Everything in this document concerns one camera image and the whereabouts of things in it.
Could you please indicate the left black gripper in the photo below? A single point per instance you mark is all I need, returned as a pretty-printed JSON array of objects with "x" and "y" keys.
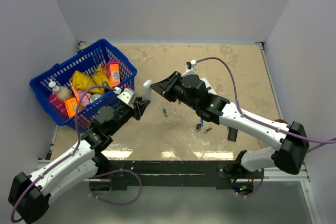
[{"x": 141, "y": 107}]

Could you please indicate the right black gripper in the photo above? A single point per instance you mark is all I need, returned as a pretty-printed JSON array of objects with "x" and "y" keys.
[{"x": 163, "y": 87}]

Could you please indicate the white remote control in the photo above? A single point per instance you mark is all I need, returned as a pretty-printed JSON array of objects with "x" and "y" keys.
[{"x": 146, "y": 95}]

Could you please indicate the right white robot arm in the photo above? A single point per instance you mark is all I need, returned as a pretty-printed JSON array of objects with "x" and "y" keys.
[{"x": 287, "y": 146}]

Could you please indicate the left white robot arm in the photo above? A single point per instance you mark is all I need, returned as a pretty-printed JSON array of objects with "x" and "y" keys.
[{"x": 31, "y": 195}]

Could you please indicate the white remote with display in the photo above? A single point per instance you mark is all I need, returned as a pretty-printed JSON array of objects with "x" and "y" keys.
[{"x": 210, "y": 89}]

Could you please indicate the black remote control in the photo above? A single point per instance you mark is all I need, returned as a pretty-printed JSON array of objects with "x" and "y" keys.
[{"x": 232, "y": 134}]

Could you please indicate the orange juice carton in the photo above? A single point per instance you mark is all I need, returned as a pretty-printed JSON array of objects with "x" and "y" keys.
[{"x": 113, "y": 73}]

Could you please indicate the silver can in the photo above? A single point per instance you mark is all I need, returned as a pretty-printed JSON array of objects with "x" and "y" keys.
[{"x": 94, "y": 97}]

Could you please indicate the yellow snack bag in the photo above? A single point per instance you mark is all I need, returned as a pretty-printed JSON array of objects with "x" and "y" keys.
[
  {"x": 81, "y": 81},
  {"x": 99, "y": 77}
]

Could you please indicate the pink round container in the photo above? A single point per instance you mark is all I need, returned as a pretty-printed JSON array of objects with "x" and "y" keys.
[{"x": 84, "y": 97}]

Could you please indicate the small orange box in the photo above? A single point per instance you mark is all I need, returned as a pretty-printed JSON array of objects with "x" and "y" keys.
[{"x": 71, "y": 105}]

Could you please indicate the soap pump bottle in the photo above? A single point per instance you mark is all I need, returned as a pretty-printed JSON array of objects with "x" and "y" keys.
[{"x": 61, "y": 92}]

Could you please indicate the pink box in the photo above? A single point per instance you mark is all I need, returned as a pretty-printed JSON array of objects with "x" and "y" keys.
[{"x": 58, "y": 104}]

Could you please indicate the blue plastic shopping basket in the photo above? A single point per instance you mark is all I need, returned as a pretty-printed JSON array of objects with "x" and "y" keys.
[{"x": 85, "y": 61}]

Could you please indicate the brown cloth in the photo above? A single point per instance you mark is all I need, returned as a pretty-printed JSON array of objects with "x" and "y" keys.
[{"x": 281, "y": 121}]

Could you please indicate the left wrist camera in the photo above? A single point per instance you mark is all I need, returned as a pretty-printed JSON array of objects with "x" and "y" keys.
[{"x": 127, "y": 96}]

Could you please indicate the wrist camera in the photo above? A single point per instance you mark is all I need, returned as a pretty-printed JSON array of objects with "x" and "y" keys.
[
  {"x": 190, "y": 68},
  {"x": 127, "y": 96}
]

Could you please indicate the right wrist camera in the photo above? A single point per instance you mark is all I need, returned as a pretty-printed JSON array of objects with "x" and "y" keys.
[{"x": 190, "y": 68}]

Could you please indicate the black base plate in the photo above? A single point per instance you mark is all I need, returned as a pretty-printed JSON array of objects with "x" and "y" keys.
[{"x": 216, "y": 174}]

